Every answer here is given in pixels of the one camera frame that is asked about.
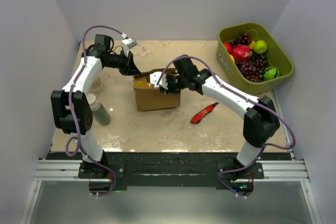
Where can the pink dragon fruit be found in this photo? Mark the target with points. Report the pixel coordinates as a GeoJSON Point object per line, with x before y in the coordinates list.
{"type": "Point", "coordinates": [242, 52]}

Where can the dark grape bunch top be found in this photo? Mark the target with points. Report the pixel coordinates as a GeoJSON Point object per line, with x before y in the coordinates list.
{"type": "Point", "coordinates": [243, 39]}

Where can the green striped melon ball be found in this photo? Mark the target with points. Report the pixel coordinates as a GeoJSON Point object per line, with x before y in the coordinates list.
{"type": "Point", "coordinates": [271, 73]}

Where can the brown cardboard express box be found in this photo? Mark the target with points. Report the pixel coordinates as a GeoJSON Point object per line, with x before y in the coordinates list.
{"type": "Point", "coordinates": [149, 99]}

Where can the red apple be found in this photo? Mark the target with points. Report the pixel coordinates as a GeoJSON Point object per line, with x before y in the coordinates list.
{"type": "Point", "coordinates": [228, 47]}

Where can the red black utility knife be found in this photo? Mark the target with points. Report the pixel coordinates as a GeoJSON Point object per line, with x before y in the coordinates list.
{"type": "Point", "coordinates": [196, 119]}

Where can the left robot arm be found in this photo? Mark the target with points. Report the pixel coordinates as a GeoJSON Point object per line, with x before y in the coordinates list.
{"type": "Point", "coordinates": [71, 111]}

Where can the yellow fruit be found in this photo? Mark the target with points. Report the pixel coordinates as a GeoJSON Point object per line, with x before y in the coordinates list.
{"type": "Point", "coordinates": [251, 45]}

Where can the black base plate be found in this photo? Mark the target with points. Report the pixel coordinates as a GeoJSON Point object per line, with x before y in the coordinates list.
{"type": "Point", "coordinates": [227, 176]}

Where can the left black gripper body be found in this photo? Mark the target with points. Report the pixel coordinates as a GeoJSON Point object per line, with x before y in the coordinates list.
{"type": "Point", "coordinates": [121, 63]}

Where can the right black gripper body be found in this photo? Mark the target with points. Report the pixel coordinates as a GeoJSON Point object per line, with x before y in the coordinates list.
{"type": "Point", "coordinates": [175, 83]}

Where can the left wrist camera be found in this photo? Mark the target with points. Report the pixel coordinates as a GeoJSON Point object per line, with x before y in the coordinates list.
{"type": "Point", "coordinates": [127, 44]}

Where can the green apple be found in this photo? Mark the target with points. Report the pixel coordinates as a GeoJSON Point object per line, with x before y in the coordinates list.
{"type": "Point", "coordinates": [260, 47]}

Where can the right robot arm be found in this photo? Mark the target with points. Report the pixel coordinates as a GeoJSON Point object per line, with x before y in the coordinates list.
{"type": "Point", "coordinates": [259, 115]}

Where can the green plastic basket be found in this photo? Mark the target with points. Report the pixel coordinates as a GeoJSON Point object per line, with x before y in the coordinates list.
{"type": "Point", "coordinates": [276, 58]}

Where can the purple grape bunch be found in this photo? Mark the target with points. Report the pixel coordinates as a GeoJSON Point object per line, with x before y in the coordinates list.
{"type": "Point", "coordinates": [253, 68]}

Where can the orange fruit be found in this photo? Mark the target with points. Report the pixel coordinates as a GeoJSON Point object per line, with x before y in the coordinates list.
{"type": "Point", "coordinates": [233, 59]}

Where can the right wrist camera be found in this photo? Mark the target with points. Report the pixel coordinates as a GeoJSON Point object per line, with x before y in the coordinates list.
{"type": "Point", "coordinates": [158, 80]}

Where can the grey cylindrical bottle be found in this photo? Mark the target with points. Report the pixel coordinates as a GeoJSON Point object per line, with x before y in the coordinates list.
{"type": "Point", "coordinates": [98, 110]}

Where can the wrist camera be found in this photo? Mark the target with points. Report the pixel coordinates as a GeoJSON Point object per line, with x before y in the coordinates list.
{"type": "Point", "coordinates": [158, 80]}
{"type": "Point", "coordinates": [127, 44]}

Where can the aluminium rail frame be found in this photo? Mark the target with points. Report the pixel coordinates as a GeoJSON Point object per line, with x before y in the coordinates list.
{"type": "Point", "coordinates": [268, 171]}

